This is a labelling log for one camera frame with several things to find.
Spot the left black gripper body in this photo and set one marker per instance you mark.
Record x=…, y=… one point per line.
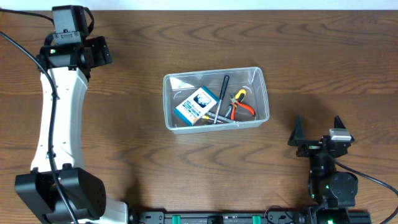
x=96, y=55

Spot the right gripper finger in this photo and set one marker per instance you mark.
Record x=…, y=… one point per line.
x=297, y=134
x=338, y=124

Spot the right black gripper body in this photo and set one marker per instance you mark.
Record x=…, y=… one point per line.
x=308, y=150

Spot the red handled pliers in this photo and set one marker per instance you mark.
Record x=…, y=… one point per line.
x=235, y=103

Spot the silver combination wrench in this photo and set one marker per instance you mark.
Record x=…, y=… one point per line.
x=220, y=118

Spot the small black claw hammer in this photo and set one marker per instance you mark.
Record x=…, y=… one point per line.
x=222, y=94

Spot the black slim screwdriver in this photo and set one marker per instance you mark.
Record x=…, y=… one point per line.
x=210, y=119

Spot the white and blue box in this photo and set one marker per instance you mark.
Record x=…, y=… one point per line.
x=195, y=106

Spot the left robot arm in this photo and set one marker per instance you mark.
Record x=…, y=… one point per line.
x=58, y=189

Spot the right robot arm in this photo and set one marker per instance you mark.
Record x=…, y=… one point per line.
x=333, y=191

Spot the clear plastic container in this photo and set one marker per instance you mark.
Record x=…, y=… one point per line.
x=178, y=86

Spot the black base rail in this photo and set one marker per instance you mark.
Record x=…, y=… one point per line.
x=268, y=217

